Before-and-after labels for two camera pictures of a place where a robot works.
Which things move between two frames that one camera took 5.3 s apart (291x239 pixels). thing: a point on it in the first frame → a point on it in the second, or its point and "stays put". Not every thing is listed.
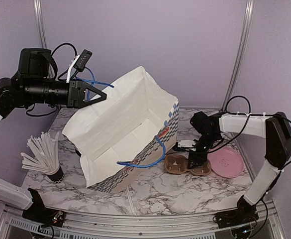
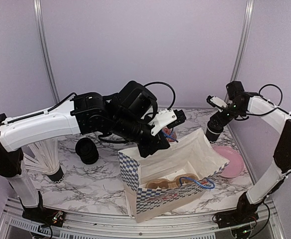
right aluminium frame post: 240,56 stays put
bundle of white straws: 45,151 stays put
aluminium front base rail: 13,225 stays put
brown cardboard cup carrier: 178,164 → 180,180
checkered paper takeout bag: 121,136 → 171,178
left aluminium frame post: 43,44 stays put
